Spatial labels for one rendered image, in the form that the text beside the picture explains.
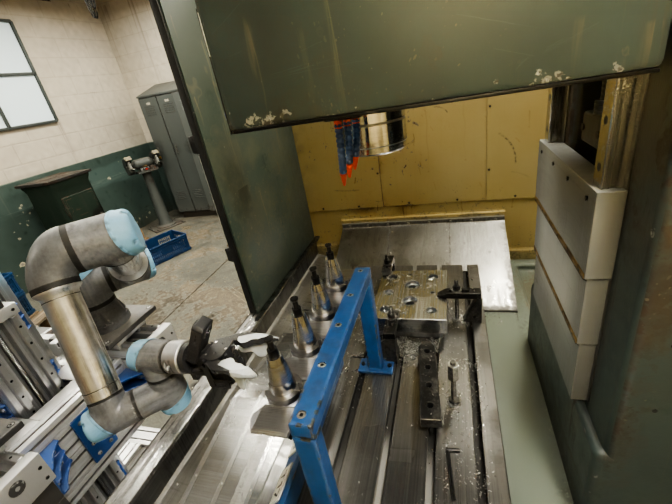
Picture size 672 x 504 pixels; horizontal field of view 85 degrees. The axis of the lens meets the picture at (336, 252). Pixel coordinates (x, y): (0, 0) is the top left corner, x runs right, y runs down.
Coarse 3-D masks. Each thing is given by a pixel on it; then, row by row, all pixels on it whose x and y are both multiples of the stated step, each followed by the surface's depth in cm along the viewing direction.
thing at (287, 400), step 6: (300, 378) 62; (300, 384) 61; (294, 390) 60; (300, 390) 62; (270, 396) 59; (288, 396) 59; (294, 396) 59; (270, 402) 59; (276, 402) 58; (282, 402) 58; (288, 402) 58; (294, 402) 60
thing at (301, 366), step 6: (288, 360) 68; (294, 360) 68; (300, 360) 67; (306, 360) 67; (312, 360) 67; (294, 366) 66; (300, 366) 66; (306, 366) 66; (312, 366) 65; (294, 372) 65; (300, 372) 64; (306, 372) 64; (306, 378) 63
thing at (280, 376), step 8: (280, 352) 58; (272, 360) 57; (280, 360) 58; (272, 368) 57; (280, 368) 58; (288, 368) 59; (272, 376) 58; (280, 376) 58; (288, 376) 59; (272, 384) 59; (280, 384) 58; (288, 384) 59; (272, 392) 59; (280, 392) 59; (288, 392) 59
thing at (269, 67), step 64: (256, 0) 56; (320, 0) 54; (384, 0) 52; (448, 0) 50; (512, 0) 48; (576, 0) 46; (640, 0) 45; (256, 64) 60; (320, 64) 58; (384, 64) 55; (448, 64) 53; (512, 64) 51; (576, 64) 49; (640, 64) 48; (256, 128) 66
